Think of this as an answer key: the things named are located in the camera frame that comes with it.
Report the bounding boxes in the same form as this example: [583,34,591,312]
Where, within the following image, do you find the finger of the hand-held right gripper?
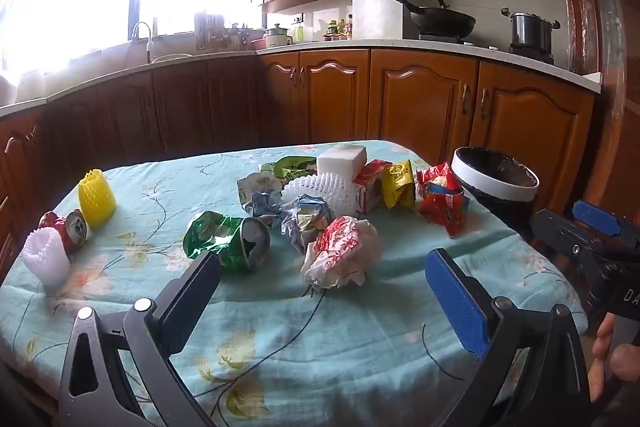
[530,208,608,275]
[571,200,640,253]

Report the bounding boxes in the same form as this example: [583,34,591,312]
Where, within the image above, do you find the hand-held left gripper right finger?
[425,248,592,427]

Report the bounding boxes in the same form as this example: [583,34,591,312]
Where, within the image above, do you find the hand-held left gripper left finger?
[59,251,222,427]

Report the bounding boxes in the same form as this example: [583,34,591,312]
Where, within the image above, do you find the crushed green drink can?
[182,211,272,273]

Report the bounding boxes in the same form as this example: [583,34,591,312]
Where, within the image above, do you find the black white trash bin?
[451,146,541,237]

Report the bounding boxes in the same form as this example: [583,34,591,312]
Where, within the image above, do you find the blue white paper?
[279,194,337,254]
[242,189,282,229]

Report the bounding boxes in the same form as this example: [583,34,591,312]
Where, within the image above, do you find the red white carton box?
[353,158,393,214]

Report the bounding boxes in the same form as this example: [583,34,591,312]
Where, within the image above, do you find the white foam block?
[316,143,370,184]

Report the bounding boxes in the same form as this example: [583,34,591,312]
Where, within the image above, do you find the person's right hand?
[589,313,640,404]

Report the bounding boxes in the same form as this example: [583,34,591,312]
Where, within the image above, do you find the red snack packet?
[416,162,472,238]

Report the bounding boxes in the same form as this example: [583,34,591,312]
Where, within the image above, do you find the crumpled red white plastic bag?
[300,216,385,290]

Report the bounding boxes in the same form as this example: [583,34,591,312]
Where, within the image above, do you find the crushed green drink carton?
[236,171,284,208]

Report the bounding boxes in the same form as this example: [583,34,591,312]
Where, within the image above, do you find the yellow snack packet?
[381,159,417,210]

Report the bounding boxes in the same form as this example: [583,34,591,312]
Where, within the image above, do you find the yellow foam fruit net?
[77,168,117,228]

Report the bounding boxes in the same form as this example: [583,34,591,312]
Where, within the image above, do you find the floral turquoise tablecloth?
[0,139,589,427]

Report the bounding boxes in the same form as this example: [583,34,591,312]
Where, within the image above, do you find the crushed red drink can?
[39,209,91,260]

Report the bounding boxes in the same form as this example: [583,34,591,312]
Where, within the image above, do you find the white foam fruit net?
[21,227,73,284]
[281,172,362,214]

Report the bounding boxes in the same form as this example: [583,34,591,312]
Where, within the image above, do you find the wooden lower cabinets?
[0,48,597,280]

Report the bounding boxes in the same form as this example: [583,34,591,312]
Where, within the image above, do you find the steel cooking pot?
[501,8,562,51]

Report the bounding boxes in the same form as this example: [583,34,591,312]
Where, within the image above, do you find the black wok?
[382,0,477,40]

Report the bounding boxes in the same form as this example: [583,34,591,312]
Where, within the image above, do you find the speckled white countertop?
[0,37,603,118]

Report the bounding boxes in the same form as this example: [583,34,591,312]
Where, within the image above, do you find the metal sink faucet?
[131,21,158,64]

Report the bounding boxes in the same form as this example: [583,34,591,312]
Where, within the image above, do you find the white electric cooker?
[263,23,294,49]

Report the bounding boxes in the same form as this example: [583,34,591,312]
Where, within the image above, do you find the row of condiment bottles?
[322,14,354,44]

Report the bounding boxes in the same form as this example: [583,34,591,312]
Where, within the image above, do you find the plastic wrapped wooden door frame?
[562,0,640,228]

